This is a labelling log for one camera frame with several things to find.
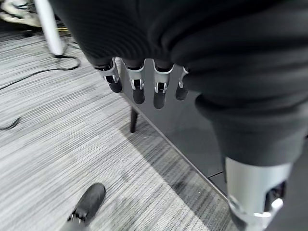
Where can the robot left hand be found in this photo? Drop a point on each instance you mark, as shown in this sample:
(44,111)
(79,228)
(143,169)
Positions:
(183,36)

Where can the black table leg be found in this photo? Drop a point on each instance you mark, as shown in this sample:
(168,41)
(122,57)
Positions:
(133,121)

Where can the black glossy table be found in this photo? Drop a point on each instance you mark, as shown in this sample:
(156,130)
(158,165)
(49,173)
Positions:
(183,134)

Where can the white cloth pile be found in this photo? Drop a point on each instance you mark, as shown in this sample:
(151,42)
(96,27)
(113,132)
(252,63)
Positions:
(18,12)

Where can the robot dark foot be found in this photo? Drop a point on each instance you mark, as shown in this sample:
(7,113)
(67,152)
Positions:
(89,203)

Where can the white post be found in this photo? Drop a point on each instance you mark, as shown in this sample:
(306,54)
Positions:
(50,25)

